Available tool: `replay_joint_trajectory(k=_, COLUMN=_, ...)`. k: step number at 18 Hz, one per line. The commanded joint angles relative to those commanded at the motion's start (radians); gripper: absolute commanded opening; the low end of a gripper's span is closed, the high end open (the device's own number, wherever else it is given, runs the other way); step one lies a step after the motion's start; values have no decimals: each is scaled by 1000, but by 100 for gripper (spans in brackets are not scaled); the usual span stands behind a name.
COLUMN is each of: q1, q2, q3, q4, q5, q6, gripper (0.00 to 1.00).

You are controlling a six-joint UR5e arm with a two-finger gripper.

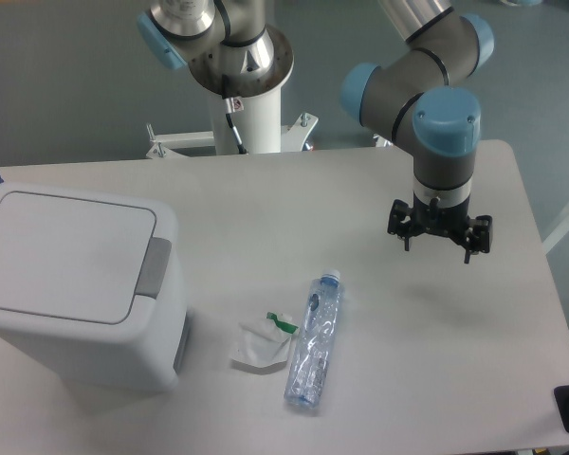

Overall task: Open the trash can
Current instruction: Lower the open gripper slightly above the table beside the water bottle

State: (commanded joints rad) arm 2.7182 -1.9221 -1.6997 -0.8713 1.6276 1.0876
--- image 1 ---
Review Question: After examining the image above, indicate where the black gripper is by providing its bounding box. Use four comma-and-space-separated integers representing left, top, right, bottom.
387, 191, 493, 264

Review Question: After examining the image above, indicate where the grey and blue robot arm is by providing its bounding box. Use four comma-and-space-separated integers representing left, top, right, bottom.
137, 1, 494, 256

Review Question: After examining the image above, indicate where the white trash can body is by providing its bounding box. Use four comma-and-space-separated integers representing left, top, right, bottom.
0, 182, 188, 391

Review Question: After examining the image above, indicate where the white trash can lid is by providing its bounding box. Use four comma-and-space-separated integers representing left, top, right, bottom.
0, 191, 156, 324

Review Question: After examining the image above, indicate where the clear plastic water bottle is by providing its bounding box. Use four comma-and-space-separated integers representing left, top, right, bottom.
284, 269, 344, 409

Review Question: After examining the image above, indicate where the crumpled white green wrapper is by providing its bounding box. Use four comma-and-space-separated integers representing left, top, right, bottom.
229, 312, 300, 373

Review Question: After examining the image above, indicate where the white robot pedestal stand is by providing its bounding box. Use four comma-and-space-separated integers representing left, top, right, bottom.
144, 25, 320, 160

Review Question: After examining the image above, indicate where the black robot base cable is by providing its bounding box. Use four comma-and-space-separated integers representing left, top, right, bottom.
221, 75, 250, 155

